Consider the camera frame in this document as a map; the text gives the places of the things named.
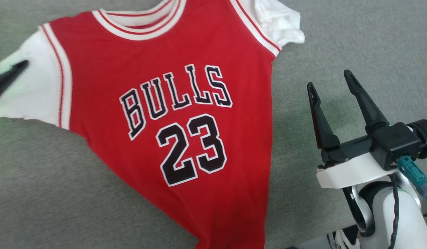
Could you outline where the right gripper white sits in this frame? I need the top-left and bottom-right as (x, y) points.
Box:
(307, 70), (399, 190)

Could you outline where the red Bulls 23 jersey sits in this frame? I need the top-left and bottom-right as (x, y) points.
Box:
(0, 0), (305, 249)

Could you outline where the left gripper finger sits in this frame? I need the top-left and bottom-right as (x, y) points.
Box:
(0, 59), (29, 103)

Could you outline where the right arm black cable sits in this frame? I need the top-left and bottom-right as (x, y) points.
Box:
(388, 176), (401, 249)

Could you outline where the grey fabric sofa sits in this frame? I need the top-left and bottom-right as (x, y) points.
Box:
(0, 0), (427, 249)

